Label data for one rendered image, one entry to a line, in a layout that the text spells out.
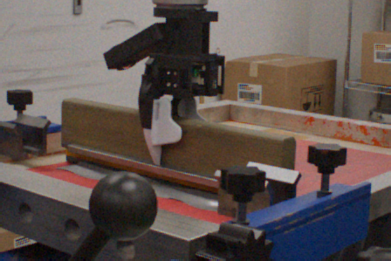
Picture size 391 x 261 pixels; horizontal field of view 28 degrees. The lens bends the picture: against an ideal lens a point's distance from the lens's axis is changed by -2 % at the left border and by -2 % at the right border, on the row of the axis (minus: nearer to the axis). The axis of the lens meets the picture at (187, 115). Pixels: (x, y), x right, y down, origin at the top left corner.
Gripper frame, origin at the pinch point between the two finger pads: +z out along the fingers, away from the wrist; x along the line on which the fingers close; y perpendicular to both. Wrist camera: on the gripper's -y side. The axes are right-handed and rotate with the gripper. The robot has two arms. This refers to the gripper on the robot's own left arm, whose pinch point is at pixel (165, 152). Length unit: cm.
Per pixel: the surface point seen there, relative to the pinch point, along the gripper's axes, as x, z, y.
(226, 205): -11.2, 1.3, 19.4
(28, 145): -6.6, 1.5, -22.0
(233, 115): 48, 4, -25
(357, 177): 24.4, 4.9, 17.0
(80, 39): 165, 5, -200
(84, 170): -3.7, 4.2, -12.5
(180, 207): -6.3, 4.8, 8.3
